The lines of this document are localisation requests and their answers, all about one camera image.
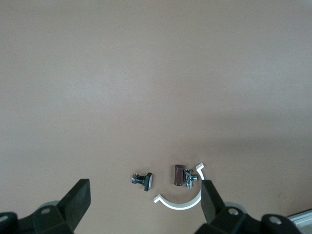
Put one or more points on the black square push button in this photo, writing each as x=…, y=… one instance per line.
x=147, y=181

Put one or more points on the white curved plastic clamp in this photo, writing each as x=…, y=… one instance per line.
x=180, y=206

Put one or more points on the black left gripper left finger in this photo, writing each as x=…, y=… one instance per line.
x=73, y=207

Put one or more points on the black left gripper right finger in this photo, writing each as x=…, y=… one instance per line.
x=214, y=212

